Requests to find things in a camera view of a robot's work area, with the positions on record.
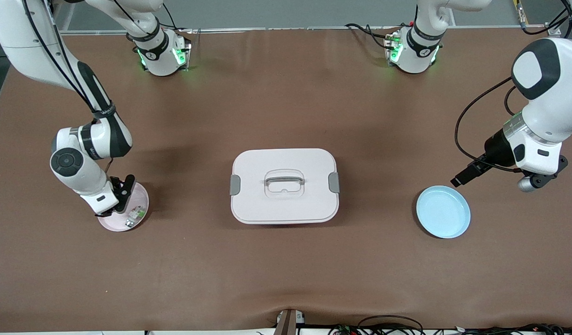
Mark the pink round plate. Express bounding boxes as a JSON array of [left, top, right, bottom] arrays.
[[98, 181, 150, 232]]

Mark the light blue round plate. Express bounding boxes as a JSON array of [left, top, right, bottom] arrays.
[[416, 186, 471, 239]]

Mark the white and green switch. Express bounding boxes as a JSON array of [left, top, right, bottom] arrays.
[[125, 205, 147, 228]]

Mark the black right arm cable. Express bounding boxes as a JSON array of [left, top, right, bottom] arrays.
[[21, 0, 117, 121]]

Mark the white lid with grey handle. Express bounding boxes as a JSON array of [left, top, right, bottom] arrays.
[[229, 148, 340, 225]]

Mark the black cable bundle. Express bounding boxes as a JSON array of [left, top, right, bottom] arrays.
[[328, 315, 572, 335]]

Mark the black base cable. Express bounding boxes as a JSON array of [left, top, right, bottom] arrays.
[[346, 22, 393, 51]]

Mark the brown camera mount bracket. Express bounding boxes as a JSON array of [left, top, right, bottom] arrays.
[[274, 309, 306, 335]]

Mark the aluminium table edge rail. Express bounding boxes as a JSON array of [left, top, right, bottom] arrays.
[[58, 26, 562, 36]]

